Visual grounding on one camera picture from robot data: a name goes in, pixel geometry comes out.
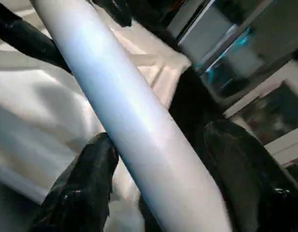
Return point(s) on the teal plastic object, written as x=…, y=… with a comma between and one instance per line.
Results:
x=236, y=43

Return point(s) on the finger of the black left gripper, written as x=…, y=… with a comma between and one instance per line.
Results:
x=28, y=38
x=120, y=9

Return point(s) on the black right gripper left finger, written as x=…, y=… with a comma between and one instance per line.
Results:
x=81, y=193

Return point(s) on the white plastic table leg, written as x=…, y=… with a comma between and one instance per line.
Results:
x=139, y=121

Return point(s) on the white plastic table top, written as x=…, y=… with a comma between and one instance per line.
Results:
x=33, y=106

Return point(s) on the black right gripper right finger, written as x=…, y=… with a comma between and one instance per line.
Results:
x=260, y=193

